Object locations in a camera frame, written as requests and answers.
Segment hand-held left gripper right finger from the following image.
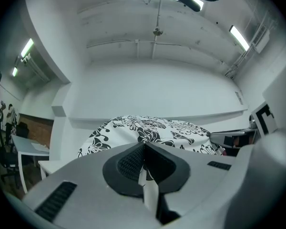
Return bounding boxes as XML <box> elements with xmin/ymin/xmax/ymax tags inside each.
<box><xmin>144</xmin><ymin>142</ymin><xmax>237</xmax><ymax>229</ymax></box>

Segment papers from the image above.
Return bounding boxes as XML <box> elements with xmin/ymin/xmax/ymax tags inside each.
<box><xmin>31</xmin><ymin>142</ymin><xmax>50</xmax><ymax>153</ymax></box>

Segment white wall vent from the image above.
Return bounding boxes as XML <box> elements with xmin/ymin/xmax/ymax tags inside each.
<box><xmin>235</xmin><ymin>91</ymin><xmax>244</xmax><ymax>106</ymax></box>

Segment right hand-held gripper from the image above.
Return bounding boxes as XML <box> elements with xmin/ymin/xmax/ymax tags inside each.
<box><xmin>209</xmin><ymin>103</ymin><xmax>279</xmax><ymax>150</ymax></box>

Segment white table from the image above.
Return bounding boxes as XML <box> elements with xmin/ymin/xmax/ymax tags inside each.
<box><xmin>38</xmin><ymin>159</ymin><xmax>64</xmax><ymax>179</ymax></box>
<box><xmin>10</xmin><ymin>134</ymin><xmax>51</xmax><ymax>195</ymax></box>

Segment black office chair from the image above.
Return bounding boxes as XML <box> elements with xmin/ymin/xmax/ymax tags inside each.
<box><xmin>0</xmin><ymin>127</ymin><xmax>21</xmax><ymax>189</ymax></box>

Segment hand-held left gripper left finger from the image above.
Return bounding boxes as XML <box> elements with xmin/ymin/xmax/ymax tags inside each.
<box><xmin>21</xmin><ymin>141</ymin><xmax>162</xmax><ymax>229</ymax></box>

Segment white ceiling conduit pipe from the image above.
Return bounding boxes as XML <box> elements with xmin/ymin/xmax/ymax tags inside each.
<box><xmin>151</xmin><ymin>0</ymin><xmax>162</xmax><ymax>60</ymax></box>

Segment white air conditioner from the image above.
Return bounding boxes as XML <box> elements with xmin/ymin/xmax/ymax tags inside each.
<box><xmin>252</xmin><ymin>29</ymin><xmax>271</xmax><ymax>54</ymax></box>

